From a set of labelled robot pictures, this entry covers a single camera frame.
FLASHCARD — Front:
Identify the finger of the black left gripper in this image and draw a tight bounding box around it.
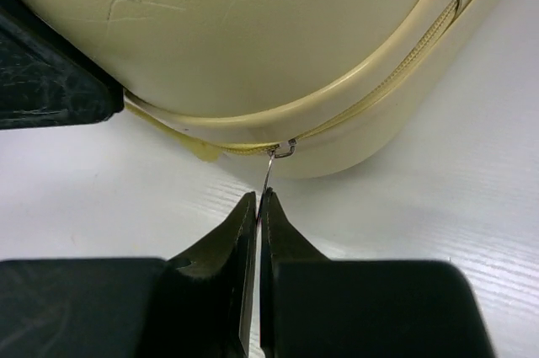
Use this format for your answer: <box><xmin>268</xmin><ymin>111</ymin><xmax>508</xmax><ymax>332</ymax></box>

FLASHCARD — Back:
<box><xmin>0</xmin><ymin>0</ymin><xmax>124</xmax><ymax>130</ymax></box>

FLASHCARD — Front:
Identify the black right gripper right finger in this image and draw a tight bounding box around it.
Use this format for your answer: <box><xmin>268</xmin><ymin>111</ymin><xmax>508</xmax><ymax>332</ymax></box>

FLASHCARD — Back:
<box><xmin>259</xmin><ymin>190</ymin><xmax>493</xmax><ymax>357</ymax></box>

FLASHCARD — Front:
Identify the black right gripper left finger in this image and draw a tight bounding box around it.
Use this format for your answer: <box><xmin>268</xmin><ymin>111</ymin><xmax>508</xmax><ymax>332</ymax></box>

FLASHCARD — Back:
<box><xmin>1</xmin><ymin>193</ymin><xmax>256</xmax><ymax>357</ymax></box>

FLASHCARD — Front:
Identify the silver zipper pull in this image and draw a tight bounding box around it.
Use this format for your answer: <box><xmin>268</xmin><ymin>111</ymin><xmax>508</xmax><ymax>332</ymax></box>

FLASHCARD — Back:
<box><xmin>261</xmin><ymin>138</ymin><xmax>297</xmax><ymax>195</ymax></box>

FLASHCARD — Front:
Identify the yellow hard-shell suitcase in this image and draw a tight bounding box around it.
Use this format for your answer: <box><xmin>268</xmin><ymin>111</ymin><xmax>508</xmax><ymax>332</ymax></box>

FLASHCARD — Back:
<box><xmin>21</xmin><ymin>0</ymin><xmax>498</xmax><ymax>178</ymax></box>

